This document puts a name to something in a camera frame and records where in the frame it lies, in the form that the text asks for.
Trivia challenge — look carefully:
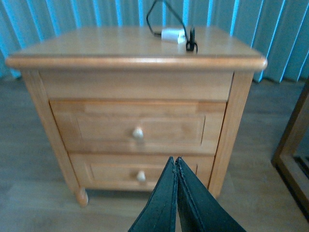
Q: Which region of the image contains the pale pleated curtain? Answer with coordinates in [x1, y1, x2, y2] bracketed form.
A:
[0, 0, 309, 82]

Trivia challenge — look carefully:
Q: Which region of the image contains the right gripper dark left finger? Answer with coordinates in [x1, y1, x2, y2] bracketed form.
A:
[129, 157, 178, 232]

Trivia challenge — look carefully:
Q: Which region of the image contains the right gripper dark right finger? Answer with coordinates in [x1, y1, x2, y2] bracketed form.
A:
[175, 157, 245, 232]

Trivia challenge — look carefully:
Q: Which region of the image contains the white charger adapter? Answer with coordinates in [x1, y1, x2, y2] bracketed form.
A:
[161, 28, 186, 44]

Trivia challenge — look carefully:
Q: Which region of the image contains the wooden drawer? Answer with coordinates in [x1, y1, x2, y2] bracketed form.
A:
[50, 101, 226, 155]
[68, 152, 215, 191]

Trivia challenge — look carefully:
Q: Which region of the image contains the wooden nightstand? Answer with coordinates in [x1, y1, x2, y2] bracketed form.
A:
[5, 27, 267, 206]

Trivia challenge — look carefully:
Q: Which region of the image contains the dark wooden frame furniture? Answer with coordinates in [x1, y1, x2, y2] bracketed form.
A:
[271, 80, 309, 220]

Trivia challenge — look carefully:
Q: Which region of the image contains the black charging cable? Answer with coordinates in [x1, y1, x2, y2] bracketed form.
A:
[146, 0, 199, 54]

